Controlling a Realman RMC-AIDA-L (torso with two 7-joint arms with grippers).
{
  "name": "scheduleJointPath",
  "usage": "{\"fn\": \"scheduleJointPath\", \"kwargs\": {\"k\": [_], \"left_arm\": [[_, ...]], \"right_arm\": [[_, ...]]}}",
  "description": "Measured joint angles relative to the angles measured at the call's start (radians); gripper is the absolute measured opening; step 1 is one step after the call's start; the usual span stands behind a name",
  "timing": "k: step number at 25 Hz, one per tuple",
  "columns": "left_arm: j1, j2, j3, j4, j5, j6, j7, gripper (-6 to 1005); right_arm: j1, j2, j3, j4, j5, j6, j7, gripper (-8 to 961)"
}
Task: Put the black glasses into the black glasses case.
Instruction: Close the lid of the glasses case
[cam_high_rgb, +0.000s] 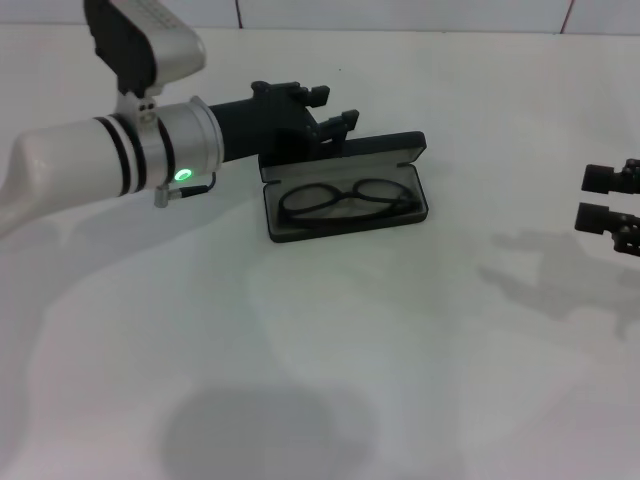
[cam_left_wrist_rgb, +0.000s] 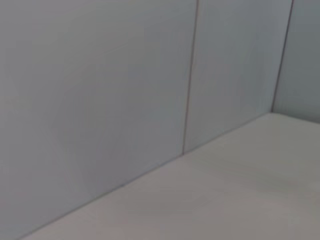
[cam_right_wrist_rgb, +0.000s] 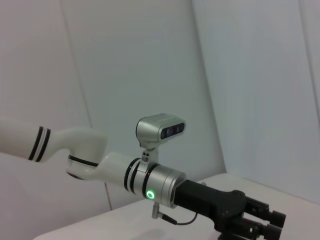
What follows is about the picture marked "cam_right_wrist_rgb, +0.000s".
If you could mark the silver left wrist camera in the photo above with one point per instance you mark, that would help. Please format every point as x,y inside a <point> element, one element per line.
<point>155,132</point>

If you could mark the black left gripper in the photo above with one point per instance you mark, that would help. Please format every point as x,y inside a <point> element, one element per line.
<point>200,200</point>

